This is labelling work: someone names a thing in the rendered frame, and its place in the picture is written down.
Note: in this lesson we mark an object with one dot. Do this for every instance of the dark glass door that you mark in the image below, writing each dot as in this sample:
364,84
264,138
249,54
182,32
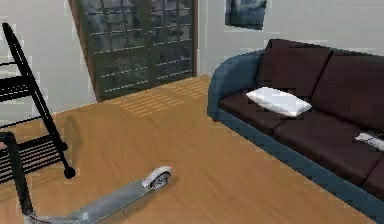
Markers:
140,46

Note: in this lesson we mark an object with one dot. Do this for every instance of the white pillow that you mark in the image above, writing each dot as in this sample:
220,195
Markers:
279,102

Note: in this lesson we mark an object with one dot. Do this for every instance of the framed dark picture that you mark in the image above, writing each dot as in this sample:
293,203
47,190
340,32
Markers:
246,13

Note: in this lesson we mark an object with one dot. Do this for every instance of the grey kick scooter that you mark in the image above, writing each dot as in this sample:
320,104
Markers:
110,200

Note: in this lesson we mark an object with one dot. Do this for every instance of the blue sofa with brown cushions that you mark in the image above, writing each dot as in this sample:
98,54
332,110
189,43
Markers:
320,140

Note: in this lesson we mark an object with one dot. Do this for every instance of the black slatted shelf rack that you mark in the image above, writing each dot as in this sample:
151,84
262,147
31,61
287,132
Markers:
31,100

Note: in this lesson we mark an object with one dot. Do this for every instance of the grey remote control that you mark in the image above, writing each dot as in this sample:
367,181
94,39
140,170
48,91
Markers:
371,139

